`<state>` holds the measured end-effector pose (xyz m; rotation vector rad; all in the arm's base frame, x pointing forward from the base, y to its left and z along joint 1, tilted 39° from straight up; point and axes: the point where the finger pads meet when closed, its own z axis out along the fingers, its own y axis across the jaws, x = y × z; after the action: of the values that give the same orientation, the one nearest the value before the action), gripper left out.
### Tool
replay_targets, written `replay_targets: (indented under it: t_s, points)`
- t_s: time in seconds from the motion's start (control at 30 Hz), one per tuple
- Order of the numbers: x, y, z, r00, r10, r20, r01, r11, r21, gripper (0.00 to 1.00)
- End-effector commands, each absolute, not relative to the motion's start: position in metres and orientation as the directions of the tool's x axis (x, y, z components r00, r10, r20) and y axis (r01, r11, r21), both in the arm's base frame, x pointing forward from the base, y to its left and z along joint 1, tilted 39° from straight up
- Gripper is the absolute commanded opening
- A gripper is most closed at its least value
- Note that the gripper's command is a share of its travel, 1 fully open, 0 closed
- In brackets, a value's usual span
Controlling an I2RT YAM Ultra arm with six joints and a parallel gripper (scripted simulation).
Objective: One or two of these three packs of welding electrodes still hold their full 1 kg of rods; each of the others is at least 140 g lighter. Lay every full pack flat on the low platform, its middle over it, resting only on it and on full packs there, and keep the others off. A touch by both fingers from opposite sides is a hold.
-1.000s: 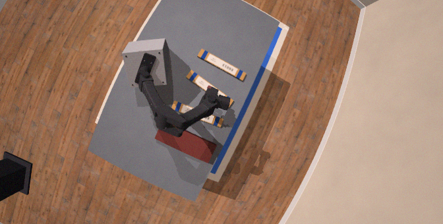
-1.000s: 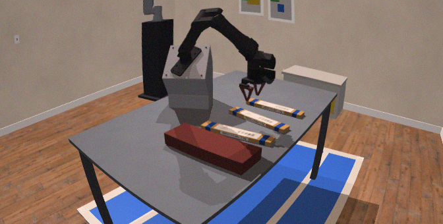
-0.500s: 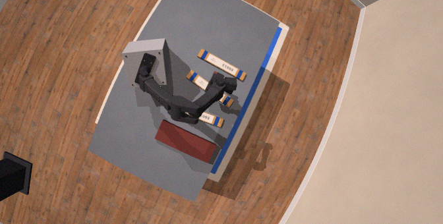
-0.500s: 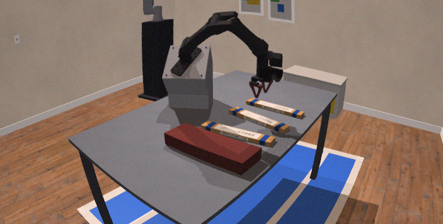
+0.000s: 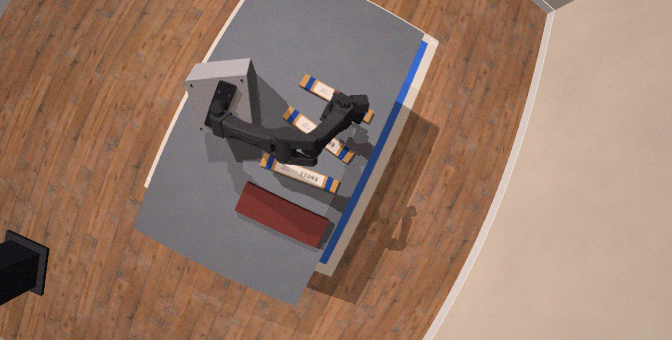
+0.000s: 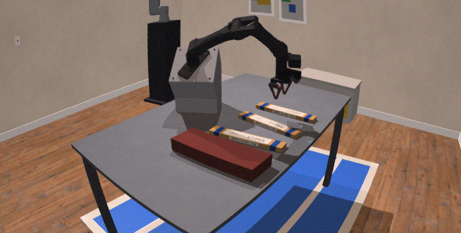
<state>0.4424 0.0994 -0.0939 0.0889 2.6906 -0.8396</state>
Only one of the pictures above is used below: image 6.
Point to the white welding electrode pack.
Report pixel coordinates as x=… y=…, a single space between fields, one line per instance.
x=270 y=124

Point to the white electrode pack with blue and orange bands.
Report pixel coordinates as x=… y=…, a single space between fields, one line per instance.
x=249 y=139

